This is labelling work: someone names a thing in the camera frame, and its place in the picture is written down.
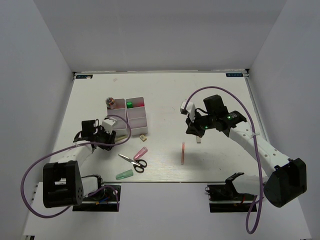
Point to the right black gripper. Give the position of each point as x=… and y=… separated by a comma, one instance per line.
x=192, y=127

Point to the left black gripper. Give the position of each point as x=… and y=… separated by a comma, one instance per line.
x=110, y=137

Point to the pink crayon tube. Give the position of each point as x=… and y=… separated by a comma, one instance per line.
x=110, y=102

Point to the green black highlighter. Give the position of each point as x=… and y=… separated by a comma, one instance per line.
x=129, y=105

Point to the orange slim highlighter pen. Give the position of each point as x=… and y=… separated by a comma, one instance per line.
x=182, y=153

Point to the pink black highlighter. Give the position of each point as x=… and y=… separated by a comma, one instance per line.
x=140, y=104

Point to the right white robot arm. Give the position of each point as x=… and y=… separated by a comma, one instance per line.
x=284, y=179

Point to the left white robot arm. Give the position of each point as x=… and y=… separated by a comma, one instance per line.
x=63, y=185

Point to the white eraser stick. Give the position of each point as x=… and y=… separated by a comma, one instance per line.
x=198, y=140

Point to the left white organizer tray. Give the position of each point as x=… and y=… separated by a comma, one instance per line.
x=118, y=108

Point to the white organizer tray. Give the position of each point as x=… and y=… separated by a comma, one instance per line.
x=137, y=117
x=118, y=108

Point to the small tan eraser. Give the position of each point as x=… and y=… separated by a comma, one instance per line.
x=143, y=137

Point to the right white organizer tray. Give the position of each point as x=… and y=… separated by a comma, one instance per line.
x=137, y=117

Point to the pink correction tape case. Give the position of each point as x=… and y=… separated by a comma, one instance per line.
x=140, y=153

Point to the green correction tape case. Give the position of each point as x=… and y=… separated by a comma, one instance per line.
x=124, y=175

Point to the right blue corner label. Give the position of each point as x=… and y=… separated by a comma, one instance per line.
x=234, y=75

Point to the blue corner label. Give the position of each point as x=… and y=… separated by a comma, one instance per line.
x=84, y=76
x=234, y=75

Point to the left blue corner label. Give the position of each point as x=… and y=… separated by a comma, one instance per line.
x=84, y=76

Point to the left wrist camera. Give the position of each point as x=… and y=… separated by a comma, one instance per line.
x=108, y=124

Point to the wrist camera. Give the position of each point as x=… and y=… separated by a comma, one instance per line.
x=188, y=109
x=108, y=124

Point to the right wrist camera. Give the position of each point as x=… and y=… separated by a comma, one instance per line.
x=188, y=109

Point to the black handled scissors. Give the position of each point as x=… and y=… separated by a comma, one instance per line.
x=138, y=165

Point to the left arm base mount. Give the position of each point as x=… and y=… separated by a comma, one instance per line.
x=107, y=200

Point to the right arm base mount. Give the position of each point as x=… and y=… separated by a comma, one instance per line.
x=223, y=200

